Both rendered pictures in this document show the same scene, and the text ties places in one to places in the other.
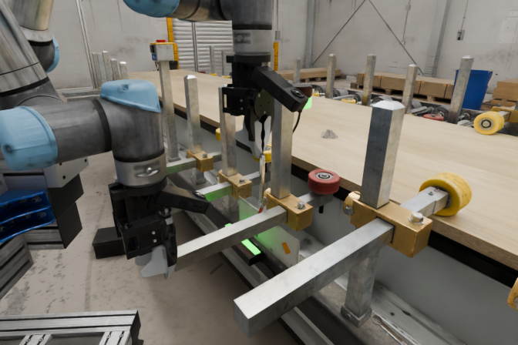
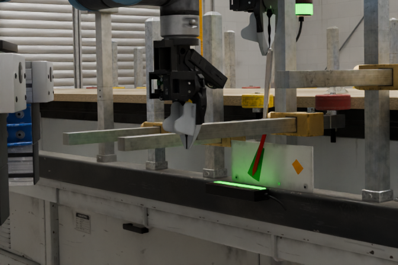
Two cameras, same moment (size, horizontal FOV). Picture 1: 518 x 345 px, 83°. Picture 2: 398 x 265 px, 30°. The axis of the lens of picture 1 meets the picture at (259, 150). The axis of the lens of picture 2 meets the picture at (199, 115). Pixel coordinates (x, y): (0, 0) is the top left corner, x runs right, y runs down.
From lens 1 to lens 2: 1.06 m
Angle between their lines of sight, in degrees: 18
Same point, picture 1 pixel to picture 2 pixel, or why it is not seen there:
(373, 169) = (371, 31)
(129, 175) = (177, 25)
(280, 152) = (285, 57)
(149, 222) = (187, 71)
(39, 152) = not seen: outside the picture
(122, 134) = not seen: outside the picture
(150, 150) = (194, 6)
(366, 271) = (379, 132)
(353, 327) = (375, 203)
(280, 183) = (286, 93)
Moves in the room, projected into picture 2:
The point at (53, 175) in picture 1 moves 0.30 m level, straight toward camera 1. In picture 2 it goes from (41, 87) to (121, 87)
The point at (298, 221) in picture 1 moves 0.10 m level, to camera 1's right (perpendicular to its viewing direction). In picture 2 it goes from (310, 123) to (356, 122)
